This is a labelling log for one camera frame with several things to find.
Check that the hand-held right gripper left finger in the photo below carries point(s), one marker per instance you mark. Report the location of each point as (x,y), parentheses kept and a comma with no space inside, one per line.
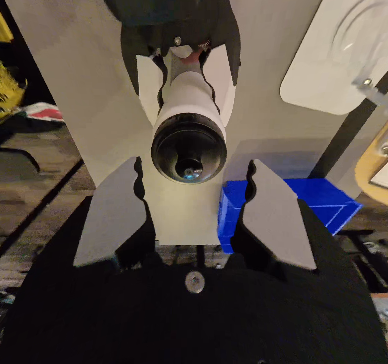
(112,221)

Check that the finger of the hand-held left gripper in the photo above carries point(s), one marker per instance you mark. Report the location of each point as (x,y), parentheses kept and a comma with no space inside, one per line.
(221,76)
(148,85)

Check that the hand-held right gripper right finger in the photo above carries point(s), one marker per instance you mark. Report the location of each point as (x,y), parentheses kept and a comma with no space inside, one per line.
(279,224)

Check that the white plastic bottle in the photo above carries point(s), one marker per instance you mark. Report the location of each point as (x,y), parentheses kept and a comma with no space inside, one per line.
(189,97)

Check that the blue plastic bin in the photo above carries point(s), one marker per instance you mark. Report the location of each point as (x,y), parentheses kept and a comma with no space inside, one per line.
(318,194)

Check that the black bottle lid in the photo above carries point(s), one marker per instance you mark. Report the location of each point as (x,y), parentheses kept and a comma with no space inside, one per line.
(188,146)

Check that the person's left hand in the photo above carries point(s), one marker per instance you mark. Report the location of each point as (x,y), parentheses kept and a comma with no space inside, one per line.
(191,59)

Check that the red green striped object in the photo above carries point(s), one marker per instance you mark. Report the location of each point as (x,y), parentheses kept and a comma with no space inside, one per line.
(45,112)

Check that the black tape strip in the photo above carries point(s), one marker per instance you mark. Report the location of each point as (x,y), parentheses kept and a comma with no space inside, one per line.
(342,137)

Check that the white instruction sheet holder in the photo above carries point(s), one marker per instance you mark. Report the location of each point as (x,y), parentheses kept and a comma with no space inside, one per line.
(381,177)

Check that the black office chair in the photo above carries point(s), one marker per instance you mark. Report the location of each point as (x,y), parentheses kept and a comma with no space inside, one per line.
(18,155)

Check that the clear round stand foot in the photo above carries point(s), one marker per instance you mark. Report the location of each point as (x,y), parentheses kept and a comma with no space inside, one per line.
(357,28)

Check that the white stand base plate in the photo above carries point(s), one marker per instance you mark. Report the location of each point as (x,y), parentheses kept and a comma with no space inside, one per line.
(309,76)

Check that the metal stand bracket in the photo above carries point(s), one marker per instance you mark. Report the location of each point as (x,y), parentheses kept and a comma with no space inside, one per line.
(371,93)

